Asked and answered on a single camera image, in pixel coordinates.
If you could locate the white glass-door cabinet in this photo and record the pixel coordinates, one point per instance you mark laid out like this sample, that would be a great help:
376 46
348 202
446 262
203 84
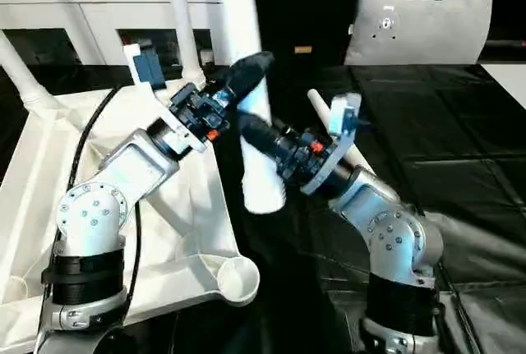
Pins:
49 1

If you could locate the black work mat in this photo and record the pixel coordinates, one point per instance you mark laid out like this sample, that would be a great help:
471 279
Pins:
460 165

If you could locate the white plastic table leg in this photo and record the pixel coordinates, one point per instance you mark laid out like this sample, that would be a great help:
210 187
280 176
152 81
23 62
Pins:
25 71
182 17
325 112
246 25

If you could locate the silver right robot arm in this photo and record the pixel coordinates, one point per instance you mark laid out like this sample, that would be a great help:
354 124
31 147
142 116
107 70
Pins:
386 239

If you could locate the white flat panel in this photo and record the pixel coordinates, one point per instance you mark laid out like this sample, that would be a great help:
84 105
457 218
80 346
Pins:
508 79

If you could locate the white plastic table top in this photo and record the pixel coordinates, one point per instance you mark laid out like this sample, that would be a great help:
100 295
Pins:
181 206

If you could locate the grey cushion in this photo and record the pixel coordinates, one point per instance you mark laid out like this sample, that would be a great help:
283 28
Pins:
423 25

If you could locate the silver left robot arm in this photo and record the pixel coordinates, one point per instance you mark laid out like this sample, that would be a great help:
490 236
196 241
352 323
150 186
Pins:
115 198

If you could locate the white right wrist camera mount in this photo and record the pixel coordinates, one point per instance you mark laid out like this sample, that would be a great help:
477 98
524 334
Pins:
341 132

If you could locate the black furniture with yellow label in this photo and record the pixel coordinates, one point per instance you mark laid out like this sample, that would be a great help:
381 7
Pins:
304 1

